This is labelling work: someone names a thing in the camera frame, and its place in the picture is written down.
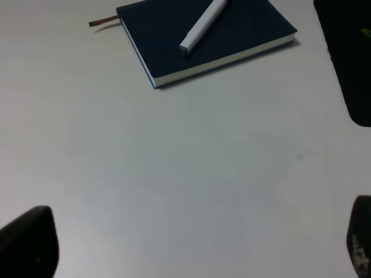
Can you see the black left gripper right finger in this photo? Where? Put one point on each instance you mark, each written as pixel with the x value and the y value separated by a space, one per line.
pixel 358 236

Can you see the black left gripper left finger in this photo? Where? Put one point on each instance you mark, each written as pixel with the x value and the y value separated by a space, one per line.
pixel 29 245

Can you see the white marker pen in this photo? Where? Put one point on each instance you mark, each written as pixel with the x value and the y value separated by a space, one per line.
pixel 199 29

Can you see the black green Razer mousepad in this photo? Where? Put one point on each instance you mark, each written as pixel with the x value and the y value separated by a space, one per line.
pixel 346 28

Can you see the dark blue hardcover notebook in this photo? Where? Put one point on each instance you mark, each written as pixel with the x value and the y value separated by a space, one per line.
pixel 242 30

